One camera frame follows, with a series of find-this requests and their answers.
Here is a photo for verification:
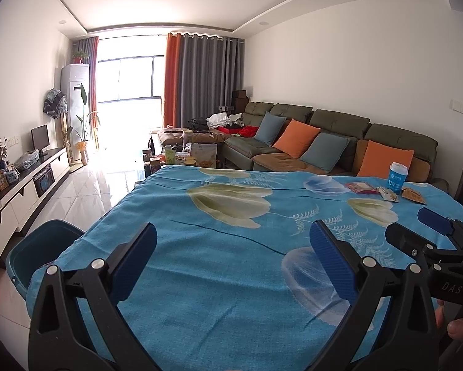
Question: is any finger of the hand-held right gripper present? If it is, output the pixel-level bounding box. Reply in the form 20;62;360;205
385;222;438;264
417;207;463;252

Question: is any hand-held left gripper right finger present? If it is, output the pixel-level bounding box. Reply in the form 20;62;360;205
309;220;441;371

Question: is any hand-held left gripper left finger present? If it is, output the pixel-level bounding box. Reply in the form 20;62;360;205
28;222;159;371

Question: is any blue plastic trash bin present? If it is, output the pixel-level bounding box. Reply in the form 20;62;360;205
5;220;86;294

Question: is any person's right hand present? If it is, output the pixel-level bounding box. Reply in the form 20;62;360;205
434;302;463;341

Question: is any orange snack packet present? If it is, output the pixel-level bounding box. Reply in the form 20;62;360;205
401;187;427;205

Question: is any white and yellow snack packet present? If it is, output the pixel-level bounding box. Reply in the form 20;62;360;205
376;186;400;203

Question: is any blue cup with white lid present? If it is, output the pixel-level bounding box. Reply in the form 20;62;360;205
389;162;409;195

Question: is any red snack packet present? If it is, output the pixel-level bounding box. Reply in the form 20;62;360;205
345;181;379;194

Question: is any orange cushion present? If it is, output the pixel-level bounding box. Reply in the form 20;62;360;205
357;140;415;180
273;119;321;159

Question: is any blue floral blanket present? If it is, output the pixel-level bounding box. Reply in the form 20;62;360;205
27;164;463;371

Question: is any large blue cushion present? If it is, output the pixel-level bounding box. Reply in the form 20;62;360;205
300;132;350;173

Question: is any cluttered coffee table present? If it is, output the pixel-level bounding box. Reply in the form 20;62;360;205
137;151;220;178

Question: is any white and black TV cabinet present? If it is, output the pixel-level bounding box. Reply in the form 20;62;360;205
0;147;70;263

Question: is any green and brown sofa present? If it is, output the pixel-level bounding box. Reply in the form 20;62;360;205
222;101;450;192

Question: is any brown leather ottoman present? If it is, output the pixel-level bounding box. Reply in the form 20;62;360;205
158;128;232;147

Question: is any tall plant in yellow pot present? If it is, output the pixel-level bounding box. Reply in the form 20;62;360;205
67;83;101;163

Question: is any small blue cushion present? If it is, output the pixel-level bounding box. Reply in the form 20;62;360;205
254;112;287;145

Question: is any clear plastic bag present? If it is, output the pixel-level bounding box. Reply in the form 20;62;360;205
14;150;40;171

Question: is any red cloth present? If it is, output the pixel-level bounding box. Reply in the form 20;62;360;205
218;126;260;139

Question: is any black monitor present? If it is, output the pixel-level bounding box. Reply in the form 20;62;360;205
31;124;50;157

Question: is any pile of white clothes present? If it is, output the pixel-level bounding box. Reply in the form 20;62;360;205
206;113;243;129

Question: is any white standing air conditioner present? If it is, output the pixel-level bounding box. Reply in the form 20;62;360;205
61;64;90;140

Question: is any cloth-covered standing fan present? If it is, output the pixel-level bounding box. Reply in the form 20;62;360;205
43;89;68;151

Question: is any black-framed window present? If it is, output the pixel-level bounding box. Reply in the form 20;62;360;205
99;57;166;103

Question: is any dark brown box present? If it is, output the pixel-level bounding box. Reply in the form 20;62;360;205
232;90;249;113

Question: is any wide orange curtain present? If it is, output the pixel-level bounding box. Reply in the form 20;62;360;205
163;33;183;128

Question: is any narrow orange curtain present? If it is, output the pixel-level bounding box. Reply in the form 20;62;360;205
88;36;101;126

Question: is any wide grey curtain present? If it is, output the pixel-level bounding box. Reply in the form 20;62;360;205
175;34;245;120

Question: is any narrow grey curtain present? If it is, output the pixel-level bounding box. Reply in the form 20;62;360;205
75;38;91;64

